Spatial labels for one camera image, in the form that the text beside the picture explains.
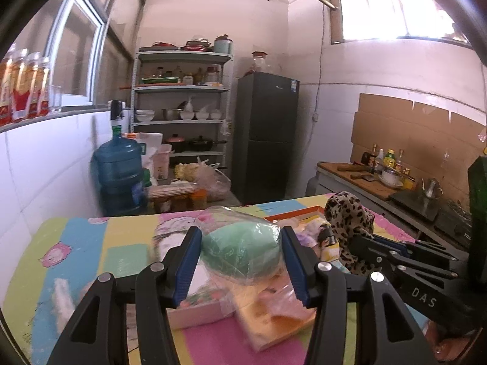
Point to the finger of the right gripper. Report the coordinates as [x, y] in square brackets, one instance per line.
[413, 249]
[378, 255]

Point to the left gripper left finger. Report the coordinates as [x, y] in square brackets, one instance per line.
[186, 259]

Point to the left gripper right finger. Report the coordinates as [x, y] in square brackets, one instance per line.
[300, 264]

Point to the yellow white doll pouch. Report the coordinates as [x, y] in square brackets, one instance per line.
[327, 247]

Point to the green sponge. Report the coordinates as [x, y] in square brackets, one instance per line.
[238, 246]

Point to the leopard print cloth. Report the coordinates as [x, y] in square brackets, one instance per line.
[348, 217]

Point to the beige plush purple dress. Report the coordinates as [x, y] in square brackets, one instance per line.
[304, 235]

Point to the pink plastic packet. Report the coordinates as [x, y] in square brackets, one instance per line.
[280, 300]

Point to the floral tissue box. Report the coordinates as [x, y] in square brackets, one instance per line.
[206, 302]

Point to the black induction cooker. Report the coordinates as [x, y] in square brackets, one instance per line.
[417, 203]

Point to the orange cardboard box tray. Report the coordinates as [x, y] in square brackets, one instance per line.
[262, 329]

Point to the steel kettle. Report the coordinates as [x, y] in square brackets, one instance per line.
[431, 189]

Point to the white bowl on counter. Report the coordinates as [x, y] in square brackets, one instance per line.
[390, 178]

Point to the plastic bag of food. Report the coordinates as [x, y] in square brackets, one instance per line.
[206, 176]

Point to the green yellow oil bottle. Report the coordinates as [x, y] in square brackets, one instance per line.
[389, 159]

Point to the wooden cutting board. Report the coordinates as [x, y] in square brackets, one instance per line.
[360, 181]

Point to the pink plastic bucket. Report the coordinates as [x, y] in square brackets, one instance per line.
[161, 162]

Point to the colourful cartoon table cloth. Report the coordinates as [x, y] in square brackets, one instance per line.
[75, 249]

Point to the blue water jug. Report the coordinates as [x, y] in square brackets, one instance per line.
[118, 170]

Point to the white flour sack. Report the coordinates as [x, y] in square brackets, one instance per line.
[150, 143]

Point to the dark grey refrigerator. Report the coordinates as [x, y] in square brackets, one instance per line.
[264, 130]

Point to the white metal shelf rack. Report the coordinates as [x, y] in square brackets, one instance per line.
[184, 93]

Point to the glass jar on refrigerator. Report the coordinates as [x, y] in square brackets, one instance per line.
[260, 64]

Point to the mint green pot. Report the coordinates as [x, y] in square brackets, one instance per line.
[223, 45]

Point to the orange drink bottle pack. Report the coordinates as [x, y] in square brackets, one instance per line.
[25, 85]

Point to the cardboard wall sheet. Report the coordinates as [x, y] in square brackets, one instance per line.
[438, 144]

